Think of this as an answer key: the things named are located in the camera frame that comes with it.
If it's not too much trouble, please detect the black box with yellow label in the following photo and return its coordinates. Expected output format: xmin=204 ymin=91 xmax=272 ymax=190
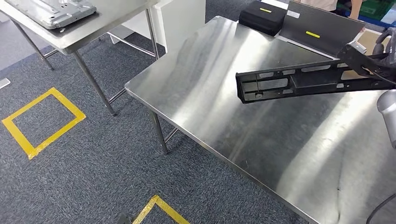
xmin=239 ymin=0 xmax=287 ymax=37

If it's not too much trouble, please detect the white cabinet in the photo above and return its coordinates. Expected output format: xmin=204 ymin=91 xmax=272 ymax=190
xmin=106 ymin=0 xmax=206 ymax=54

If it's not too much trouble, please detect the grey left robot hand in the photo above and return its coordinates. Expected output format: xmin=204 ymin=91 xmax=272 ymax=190
xmin=117 ymin=211 xmax=134 ymax=224

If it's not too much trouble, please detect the stainless steel table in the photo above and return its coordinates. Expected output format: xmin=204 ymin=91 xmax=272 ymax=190
xmin=0 ymin=0 xmax=160 ymax=117

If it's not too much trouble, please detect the grey metal plate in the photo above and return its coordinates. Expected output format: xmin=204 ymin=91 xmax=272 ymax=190
xmin=4 ymin=0 xmax=97 ymax=30

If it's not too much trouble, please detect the stainless steel workbench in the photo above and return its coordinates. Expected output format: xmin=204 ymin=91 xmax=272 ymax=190
xmin=124 ymin=15 xmax=396 ymax=224

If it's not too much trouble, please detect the long black plastic part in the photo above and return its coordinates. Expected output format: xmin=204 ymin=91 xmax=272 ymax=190
xmin=235 ymin=58 xmax=396 ymax=104

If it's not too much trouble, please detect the grey panel with yellow label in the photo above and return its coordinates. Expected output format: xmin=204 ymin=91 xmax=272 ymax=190
xmin=280 ymin=0 xmax=366 ymax=58

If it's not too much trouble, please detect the green plastic crate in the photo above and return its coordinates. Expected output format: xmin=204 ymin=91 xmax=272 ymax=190
xmin=337 ymin=0 xmax=391 ymax=21

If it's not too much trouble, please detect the yellow floor tape square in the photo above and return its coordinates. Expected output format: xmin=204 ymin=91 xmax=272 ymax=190
xmin=1 ymin=87 xmax=86 ymax=161
xmin=131 ymin=195 xmax=191 ymax=224

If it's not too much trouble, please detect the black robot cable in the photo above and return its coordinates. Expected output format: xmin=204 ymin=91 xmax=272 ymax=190
xmin=366 ymin=193 xmax=396 ymax=224

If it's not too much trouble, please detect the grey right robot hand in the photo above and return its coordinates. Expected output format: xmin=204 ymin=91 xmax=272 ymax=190
xmin=369 ymin=27 xmax=396 ymax=84

